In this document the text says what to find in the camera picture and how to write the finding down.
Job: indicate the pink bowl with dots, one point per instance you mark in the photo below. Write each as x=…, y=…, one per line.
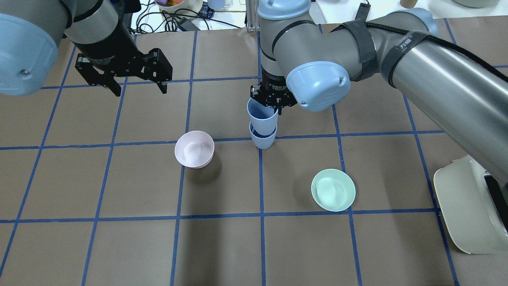
x=195, y=149

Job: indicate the light blue cup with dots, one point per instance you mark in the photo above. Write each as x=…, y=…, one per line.
x=263, y=118

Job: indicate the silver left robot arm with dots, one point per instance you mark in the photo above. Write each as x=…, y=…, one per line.
x=31, y=31

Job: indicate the aluminium frame post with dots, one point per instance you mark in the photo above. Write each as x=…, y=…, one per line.
x=252, y=16

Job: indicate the cream tray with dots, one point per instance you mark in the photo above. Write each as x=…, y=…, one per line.
x=474, y=207

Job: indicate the bowl with foam blocks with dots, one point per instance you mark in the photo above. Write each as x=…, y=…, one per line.
x=185, y=7

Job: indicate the darker blue cup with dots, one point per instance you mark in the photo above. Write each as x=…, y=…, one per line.
x=262, y=141

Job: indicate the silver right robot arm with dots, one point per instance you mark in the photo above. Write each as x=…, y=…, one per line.
x=465, y=96

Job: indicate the mint green bowl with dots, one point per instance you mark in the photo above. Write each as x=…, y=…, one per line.
x=333, y=190

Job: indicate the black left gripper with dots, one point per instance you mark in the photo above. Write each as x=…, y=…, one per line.
x=106, y=44

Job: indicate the black power adapter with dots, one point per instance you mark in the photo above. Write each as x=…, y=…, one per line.
x=363, y=11

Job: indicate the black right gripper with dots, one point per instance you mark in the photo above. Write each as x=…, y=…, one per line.
x=272, y=81

